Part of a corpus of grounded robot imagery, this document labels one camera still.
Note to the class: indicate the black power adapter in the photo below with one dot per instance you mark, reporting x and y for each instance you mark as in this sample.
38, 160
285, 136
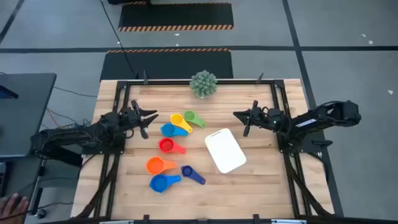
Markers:
70, 126

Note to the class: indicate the dark laptop screen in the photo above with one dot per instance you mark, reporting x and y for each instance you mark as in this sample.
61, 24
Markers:
6, 92

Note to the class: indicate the dark grey desk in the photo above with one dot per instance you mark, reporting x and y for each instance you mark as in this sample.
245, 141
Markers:
25, 115

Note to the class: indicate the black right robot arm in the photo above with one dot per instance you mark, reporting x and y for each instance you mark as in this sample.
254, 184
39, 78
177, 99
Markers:
311, 121

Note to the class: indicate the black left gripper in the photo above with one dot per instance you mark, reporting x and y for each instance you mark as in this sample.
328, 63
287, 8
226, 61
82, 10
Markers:
133, 118

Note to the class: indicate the orange measuring cup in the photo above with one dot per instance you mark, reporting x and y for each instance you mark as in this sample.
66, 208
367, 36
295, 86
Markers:
155, 165

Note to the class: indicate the green measuring cup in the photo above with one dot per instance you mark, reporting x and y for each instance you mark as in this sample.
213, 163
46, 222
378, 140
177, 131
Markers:
189, 115

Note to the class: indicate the black mat with striped edge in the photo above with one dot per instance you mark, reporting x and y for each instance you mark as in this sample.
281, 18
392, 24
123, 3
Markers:
168, 65
175, 14

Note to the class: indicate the green succulent in grey pot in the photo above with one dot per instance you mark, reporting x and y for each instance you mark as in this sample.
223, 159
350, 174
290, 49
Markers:
203, 84

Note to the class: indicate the red measuring cup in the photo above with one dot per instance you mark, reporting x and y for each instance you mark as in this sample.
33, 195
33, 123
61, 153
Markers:
166, 145

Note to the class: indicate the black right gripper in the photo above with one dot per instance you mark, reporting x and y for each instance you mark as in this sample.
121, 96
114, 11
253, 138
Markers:
264, 118

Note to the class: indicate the small dark blue measuring cup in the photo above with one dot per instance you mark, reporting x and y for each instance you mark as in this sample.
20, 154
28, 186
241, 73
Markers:
187, 170

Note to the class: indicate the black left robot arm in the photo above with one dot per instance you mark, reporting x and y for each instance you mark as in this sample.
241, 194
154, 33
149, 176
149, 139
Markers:
77, 137

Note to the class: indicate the yellow measuring cup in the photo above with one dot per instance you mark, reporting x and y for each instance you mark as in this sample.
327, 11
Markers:
177, 119

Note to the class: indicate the white plastic basket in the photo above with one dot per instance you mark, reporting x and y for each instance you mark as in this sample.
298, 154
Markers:
225, 151

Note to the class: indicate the light blue measuring cup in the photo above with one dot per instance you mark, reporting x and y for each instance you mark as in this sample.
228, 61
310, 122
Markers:
168, 130

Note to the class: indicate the large blue measuring cup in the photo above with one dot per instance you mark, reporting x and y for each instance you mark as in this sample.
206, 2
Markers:
159, 183

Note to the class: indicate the person's hand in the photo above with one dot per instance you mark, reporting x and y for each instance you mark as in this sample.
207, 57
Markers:
12, 207

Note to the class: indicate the black table clamp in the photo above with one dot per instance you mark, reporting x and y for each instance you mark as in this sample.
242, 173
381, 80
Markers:
256, 218
146, 218

